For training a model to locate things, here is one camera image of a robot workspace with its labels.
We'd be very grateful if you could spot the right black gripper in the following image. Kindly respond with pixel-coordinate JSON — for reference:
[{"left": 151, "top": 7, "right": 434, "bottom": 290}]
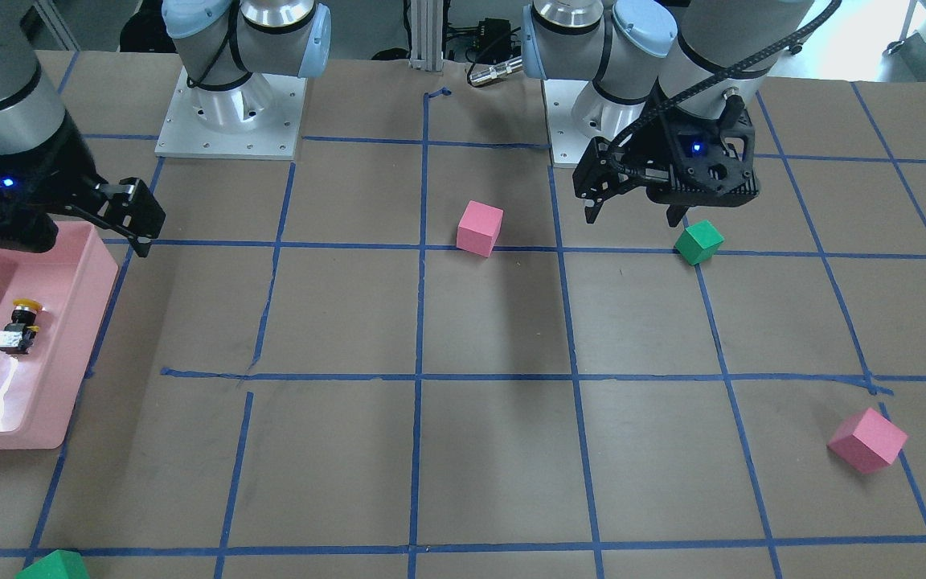
[{"left": 0, "top": 113, "right": 166, "bottom": 259}]

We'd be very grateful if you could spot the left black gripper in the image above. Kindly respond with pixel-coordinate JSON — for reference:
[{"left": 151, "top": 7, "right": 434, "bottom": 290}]
[{"left": 574, "top": 94, "right": 760, "bottom": 228}]

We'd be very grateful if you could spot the green cube near arm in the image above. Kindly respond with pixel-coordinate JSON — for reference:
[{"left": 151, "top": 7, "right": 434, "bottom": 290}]
[{"left": 674, "top": 220, "right": 725, "bottom": 266}]

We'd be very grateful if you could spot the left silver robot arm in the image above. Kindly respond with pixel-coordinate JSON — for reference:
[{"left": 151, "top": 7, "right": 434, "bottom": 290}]
[{"left": 521, "top": 1, "right": 811, "bottom": 227}]

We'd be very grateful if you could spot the pink cube centre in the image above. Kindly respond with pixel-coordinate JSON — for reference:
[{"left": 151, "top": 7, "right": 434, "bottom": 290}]
[{"left": 455, "top": 200, "right": 504, "bottom": 258}]

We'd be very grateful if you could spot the pink cube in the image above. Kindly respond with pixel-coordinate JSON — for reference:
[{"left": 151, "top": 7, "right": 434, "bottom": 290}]
[
  {"left": 455, "top": 200, "right": 504, "bottom": 258},
  {"left": 827, "top": 408, "right": 910, "bottom": 475}
]

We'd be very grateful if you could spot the pink plastic bin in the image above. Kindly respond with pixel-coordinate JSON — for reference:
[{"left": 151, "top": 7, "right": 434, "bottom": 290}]
[{"left": 0, "top": 221, "right": 118, "bottom": 450}]

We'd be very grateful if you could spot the pink cube far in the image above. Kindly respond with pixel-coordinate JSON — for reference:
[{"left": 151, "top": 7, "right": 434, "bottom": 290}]
[{"left": 827, "top": 408, "right": 910, "bottom": 475}]

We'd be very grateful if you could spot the green cube table edge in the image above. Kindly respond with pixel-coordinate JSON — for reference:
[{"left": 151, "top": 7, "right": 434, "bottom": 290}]
[{"left": 15, "top": 549, "right": 91, "bottom": 579}]

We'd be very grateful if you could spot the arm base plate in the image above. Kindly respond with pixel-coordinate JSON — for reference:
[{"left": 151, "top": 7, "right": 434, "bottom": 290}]
[
  {"left": 154, "top": 71, "right": 308, "bottom": 161},
  {"left": 543, "top": 80, "right": 627, "bottom": 168}
]

